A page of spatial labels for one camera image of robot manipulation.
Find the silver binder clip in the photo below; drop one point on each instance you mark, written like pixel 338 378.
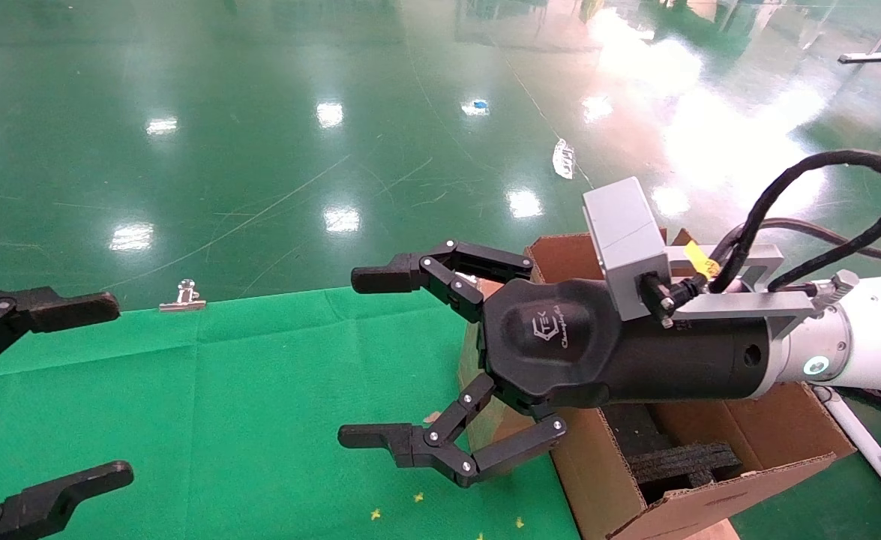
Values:
pixel 183 304

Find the green table cloth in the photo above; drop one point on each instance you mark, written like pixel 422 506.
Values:
pixel 260 390

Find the grey flat bar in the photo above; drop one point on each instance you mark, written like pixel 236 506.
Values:
pixel 866 56

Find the blue white litter piece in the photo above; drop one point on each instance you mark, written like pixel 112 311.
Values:
pixel 476 106

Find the black foam insert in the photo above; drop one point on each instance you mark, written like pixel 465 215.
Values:
pixel 680 461

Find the white plastic wrapper litter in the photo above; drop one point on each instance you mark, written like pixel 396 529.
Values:
pixel 564 157

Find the large open cardboard carton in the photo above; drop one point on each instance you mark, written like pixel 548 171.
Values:
pixel 597 480

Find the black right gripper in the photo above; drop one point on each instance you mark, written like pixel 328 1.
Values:
pixel 582 352

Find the white pipe frame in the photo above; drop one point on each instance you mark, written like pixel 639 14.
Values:
pixel 871 450

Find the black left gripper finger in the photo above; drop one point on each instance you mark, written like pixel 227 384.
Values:
pixel 58 309
pixel 43 499

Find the grey metal camera bracket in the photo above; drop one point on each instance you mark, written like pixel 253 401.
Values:
pixel 740 304

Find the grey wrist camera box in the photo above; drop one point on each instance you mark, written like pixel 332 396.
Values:
pixel 624 240

